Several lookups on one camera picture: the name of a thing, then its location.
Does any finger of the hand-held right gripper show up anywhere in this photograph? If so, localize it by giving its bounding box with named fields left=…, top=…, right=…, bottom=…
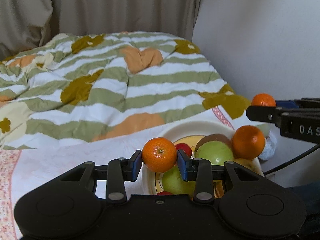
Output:
left=246, top=106, right=283, bottom=128
left=275, top=98, right=320, bottom=113

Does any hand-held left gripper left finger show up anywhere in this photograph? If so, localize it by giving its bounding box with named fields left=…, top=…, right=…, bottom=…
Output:
left=59, top=149, right=143, bottom=204

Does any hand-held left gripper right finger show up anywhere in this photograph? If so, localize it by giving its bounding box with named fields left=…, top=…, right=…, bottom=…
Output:
left=176, top=149, right=262, bottom=204

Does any small mandarin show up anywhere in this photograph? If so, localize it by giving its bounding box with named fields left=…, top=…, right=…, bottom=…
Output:
left=142, top=137, right=177, bottom=173
left=251, top=93, right=277, bottom=107

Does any green apple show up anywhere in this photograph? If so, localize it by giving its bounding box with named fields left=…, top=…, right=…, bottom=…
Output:
left=195, top=141, right=235, bottom=166
left=162, top=165, right=197, bottom=198

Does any large orange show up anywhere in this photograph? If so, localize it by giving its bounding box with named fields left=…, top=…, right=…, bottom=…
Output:
left=231, top=125, right=266, bottom=160

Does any cream oval bowl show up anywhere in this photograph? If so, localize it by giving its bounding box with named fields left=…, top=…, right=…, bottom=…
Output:
left=141, top=120, right=265, bottom=198

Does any white plastic bag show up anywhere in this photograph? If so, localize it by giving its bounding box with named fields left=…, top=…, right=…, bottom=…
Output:
left=258, top=129, right=278, bottom=161

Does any brown kiwi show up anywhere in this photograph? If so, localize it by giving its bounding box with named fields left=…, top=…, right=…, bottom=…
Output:
left=195, top=134, right=232, bottom=150

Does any pink floral towel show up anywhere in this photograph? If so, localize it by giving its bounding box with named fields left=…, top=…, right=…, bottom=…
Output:
left=0, top=104, right=271, bottom=240

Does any dark cloth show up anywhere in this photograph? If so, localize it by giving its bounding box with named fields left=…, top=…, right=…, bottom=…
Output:
left=285, top=183, right=320, bottom=240

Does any striped floral blanket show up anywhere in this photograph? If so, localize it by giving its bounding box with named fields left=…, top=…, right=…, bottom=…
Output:
left=0, top=31, right=252, bottom=151

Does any beige curtain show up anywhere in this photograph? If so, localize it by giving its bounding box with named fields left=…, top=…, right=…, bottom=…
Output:
left=0, top=0, right=202, bottom=61

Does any black cable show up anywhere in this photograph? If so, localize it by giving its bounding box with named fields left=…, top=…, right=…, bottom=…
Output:
left=263, top=144, right=320, bottom=176

